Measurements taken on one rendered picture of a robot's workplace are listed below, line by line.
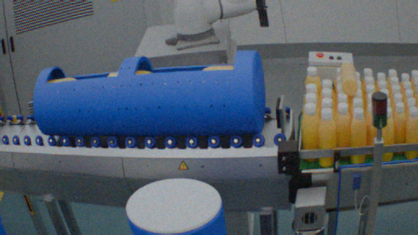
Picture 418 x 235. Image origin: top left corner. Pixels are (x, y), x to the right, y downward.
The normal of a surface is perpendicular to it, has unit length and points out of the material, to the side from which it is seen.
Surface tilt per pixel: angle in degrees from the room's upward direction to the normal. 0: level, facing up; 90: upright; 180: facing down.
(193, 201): 0
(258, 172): 71
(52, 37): 90
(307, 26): 90
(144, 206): 0
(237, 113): 91
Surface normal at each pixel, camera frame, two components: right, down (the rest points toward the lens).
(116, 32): -0.06, 0.48
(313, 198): -0.13, -0.87
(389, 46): -0.09, 0.26
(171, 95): -0.21, 0.08
